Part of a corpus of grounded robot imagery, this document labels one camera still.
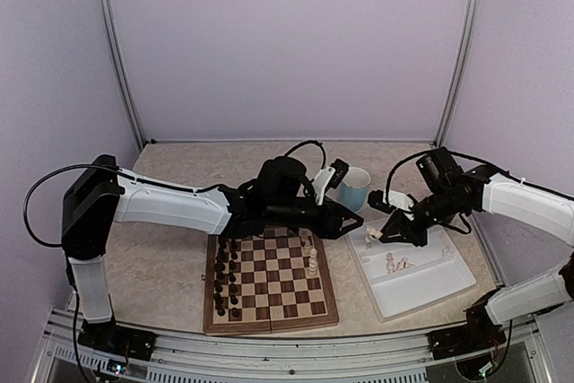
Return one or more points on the left aluminium corner post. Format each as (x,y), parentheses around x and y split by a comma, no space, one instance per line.
(117,61)

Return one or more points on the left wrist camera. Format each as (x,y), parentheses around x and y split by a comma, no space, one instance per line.
(340,168)

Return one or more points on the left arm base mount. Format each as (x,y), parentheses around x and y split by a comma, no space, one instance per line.
(110,337)

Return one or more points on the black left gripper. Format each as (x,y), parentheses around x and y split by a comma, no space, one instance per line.
(334,214)

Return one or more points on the light blue mug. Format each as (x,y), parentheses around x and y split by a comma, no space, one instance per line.
(354,188)

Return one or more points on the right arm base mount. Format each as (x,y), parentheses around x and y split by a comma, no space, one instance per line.
(476,334)

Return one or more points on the row of black chess pieces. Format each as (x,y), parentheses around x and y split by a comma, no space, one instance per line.
(226,291)

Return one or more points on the aluminium corner post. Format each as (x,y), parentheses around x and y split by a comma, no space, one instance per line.
(117,61)
(457,77)

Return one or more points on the wooden chessboard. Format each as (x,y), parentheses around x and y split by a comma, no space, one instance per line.
(277,294)

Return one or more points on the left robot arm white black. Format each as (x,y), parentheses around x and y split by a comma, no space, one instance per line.
(280,195)

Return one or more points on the white plastic divided tray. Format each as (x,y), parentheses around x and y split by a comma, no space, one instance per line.
(431,279)

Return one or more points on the right aluminium corner post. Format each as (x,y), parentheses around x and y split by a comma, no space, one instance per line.
(457,77)

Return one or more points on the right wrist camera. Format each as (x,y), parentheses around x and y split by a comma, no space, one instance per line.
(377,200)

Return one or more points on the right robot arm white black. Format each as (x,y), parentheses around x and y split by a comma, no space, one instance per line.
(489,189)

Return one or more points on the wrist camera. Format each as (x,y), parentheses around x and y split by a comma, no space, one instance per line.
(377,200)
(340,168)

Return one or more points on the cream chess piece on board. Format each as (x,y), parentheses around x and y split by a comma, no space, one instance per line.
(306,248)
(313,265)
(305,241)

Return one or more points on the front aluminium rail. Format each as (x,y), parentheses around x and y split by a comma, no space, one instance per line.
(180,356)

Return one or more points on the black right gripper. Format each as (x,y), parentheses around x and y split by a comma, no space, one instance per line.
(399,223)

